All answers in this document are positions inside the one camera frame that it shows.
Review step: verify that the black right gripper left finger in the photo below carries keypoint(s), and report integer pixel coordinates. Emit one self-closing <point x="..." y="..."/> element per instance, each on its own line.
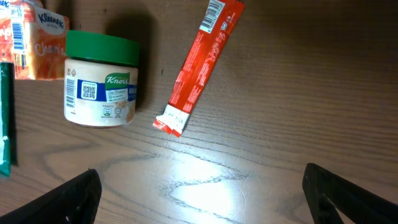
<point x="75" y="201"/>

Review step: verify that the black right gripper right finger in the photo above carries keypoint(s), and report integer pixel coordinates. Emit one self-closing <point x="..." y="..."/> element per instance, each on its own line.
<point x="328" y="194"/>

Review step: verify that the green lid Knorr jar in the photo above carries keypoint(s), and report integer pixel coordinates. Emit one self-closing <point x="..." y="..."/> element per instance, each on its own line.
<point x="101" y="76"/>

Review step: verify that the green 3M gloves pack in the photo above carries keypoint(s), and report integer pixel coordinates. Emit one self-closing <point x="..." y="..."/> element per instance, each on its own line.
<point x="8" y="120"/>

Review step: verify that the orange Kleenex tissue box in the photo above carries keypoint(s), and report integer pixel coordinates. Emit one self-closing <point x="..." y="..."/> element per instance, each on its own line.
<point x="39" y="41"/>

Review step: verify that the red sachet stick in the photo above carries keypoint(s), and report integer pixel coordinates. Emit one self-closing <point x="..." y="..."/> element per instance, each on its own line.
<point x="216" y="27"/>

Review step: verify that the narrow orange tissue box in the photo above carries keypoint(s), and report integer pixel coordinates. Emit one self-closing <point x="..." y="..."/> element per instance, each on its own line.
<point x="6" y="31"/>

